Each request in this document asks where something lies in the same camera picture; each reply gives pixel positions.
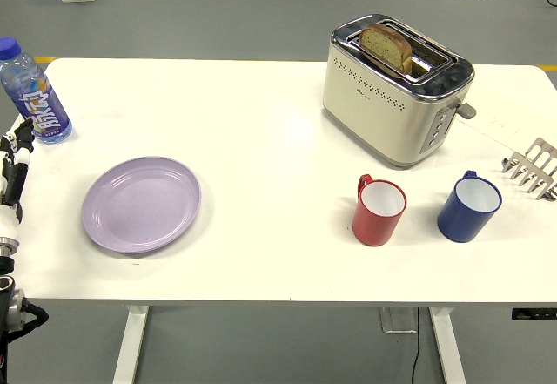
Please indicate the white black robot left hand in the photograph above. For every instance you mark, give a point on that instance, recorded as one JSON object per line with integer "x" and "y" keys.
{"x": 9, "y": 218}

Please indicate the purple round plate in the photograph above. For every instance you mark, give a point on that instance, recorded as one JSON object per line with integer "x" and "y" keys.
{"x": 141, "y": 205}

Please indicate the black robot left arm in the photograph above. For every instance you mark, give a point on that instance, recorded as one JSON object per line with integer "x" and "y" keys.
{"x": 8, "y": 310}

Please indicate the grey metal floor plate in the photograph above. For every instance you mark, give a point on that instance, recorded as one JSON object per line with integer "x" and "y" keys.
{"x": 396, "y": 321}

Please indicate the blue capped drink bottle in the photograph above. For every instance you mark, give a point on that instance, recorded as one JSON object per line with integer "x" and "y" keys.
{"x": 41, "y": 105}

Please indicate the white table leg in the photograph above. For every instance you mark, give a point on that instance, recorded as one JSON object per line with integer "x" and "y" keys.
{"x": 448, "y": 349}
{"x": 129, "y": 349}

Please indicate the red mug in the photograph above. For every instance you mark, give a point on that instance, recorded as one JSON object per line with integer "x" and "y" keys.
{"x": 372, "y": 227}

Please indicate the cream silver toaster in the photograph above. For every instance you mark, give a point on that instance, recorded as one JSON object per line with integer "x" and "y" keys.
{"x": 374, "y": 114}

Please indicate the brown bread slice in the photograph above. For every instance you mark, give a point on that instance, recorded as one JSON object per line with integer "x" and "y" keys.
{"x": 385, "y": 46}

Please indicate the blue mug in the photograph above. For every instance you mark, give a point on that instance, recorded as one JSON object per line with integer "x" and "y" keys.
{"x": 459, "y": 225}

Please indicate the white paper sheet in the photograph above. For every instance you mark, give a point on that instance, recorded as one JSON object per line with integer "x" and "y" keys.
{"x": 500, "y": 109}

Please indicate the silver metal toast rack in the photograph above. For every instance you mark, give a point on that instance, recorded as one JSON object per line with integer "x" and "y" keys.
{"x": 537, "y": 170}

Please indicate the black table control panel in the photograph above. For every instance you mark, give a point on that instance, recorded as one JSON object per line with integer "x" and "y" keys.
{"x": 533, "y": 314}

